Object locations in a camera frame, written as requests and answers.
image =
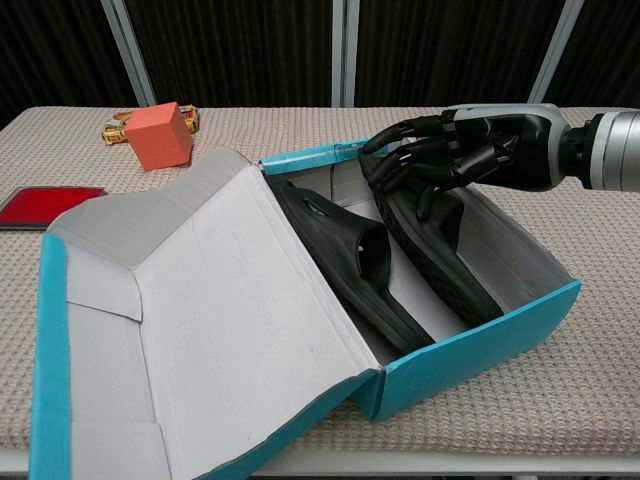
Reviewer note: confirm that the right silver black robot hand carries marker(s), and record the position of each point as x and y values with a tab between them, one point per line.
500	150

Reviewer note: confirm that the black rubber slipper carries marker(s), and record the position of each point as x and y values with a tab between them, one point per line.
360	280
450	280

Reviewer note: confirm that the light blue cardboard shoe box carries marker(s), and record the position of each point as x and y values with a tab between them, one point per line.
225	325

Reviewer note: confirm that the orange block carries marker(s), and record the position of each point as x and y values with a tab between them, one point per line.
160	137

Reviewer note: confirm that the dark brown curtain panel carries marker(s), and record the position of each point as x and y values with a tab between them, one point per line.
50	50
450	50
600	50
225	50

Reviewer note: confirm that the beige woven table cloth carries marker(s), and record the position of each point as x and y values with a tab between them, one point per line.
550	400

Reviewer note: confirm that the yellow brown snack packet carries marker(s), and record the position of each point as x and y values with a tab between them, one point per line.
189	117

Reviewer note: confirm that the grey aluminium frame post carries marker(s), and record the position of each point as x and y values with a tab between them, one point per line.
557	50
127	50
345	50

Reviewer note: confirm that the red stamp pad black frame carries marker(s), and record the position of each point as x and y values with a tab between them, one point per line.
45	207

